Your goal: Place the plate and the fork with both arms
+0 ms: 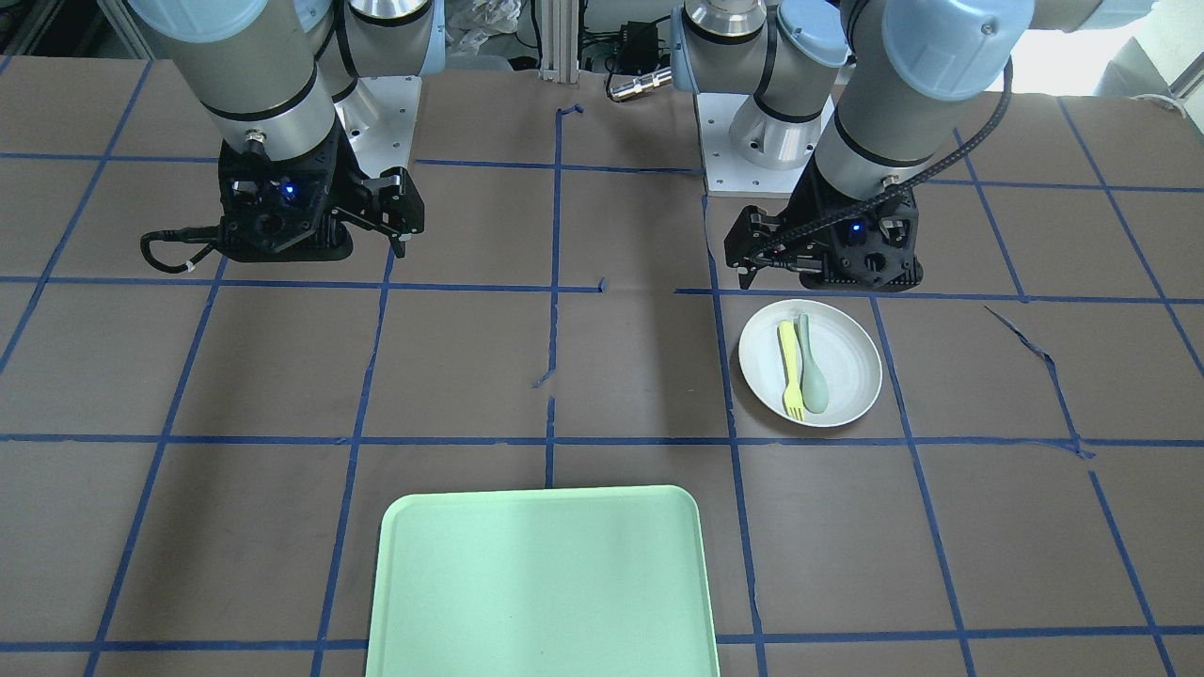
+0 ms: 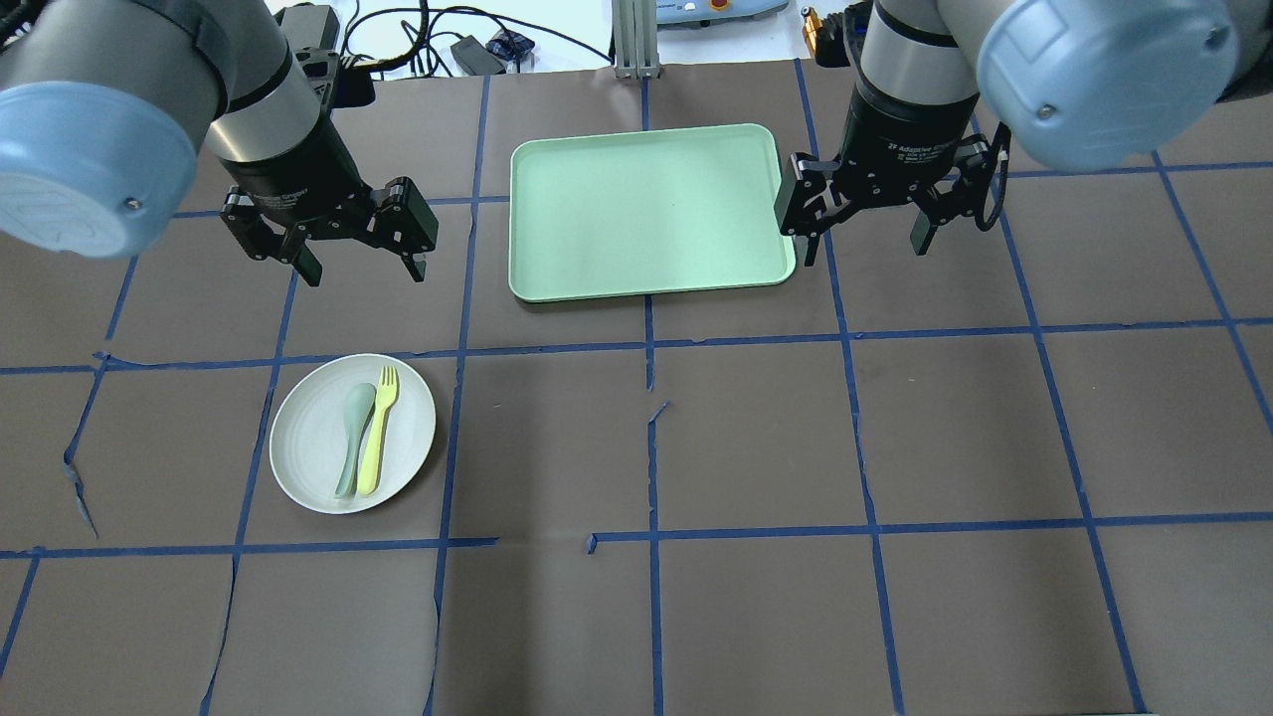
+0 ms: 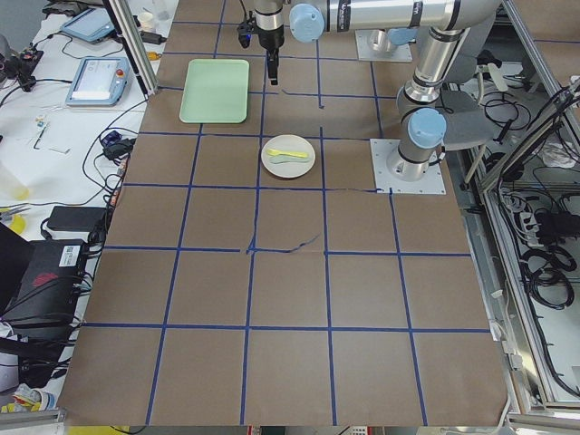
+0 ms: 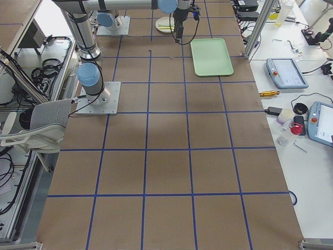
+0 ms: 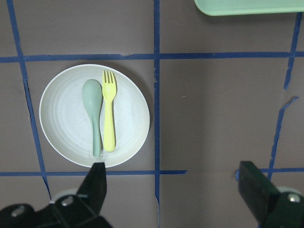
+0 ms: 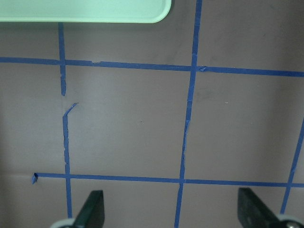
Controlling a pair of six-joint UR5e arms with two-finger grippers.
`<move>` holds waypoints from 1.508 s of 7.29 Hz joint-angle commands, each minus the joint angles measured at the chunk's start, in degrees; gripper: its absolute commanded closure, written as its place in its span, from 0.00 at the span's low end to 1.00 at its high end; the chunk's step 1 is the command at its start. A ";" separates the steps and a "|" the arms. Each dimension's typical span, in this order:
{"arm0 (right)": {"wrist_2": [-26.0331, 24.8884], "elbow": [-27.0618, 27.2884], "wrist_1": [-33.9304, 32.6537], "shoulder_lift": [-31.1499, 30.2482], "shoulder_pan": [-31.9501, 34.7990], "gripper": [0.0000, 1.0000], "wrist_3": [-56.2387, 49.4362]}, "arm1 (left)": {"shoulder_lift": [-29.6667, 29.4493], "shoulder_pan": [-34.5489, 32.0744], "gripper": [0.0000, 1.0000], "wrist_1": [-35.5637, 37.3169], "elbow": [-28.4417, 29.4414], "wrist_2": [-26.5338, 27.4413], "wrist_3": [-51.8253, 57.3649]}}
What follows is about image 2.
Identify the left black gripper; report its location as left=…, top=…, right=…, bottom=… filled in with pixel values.
left=222, top=118, right=440, bottom=288

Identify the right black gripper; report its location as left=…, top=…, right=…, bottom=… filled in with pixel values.
left=777, top=82, right=1004, bottom=268

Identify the white round plate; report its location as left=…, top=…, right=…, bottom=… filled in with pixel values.
left=270, top=354, right=438, bottom=515

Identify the yellow plastic fork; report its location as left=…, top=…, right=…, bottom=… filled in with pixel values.
left=355, top=364, right=400, bottom=496

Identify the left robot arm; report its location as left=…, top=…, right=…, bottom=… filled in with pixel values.
left=1, top=1, right=440, bottom=285

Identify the green plastic spoon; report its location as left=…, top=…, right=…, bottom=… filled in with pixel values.
left=334, top=383, right=377, bottom=499

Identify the black power adapter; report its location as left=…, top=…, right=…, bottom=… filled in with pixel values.
left=449, top=34, right=505, bottom=76

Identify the light green tray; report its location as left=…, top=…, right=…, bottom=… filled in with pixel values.
left=508, top=124, right=796, bottom=303

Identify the aluminium frame post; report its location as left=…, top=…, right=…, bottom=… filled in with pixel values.
left=610, top=0, right=662, bottom=79

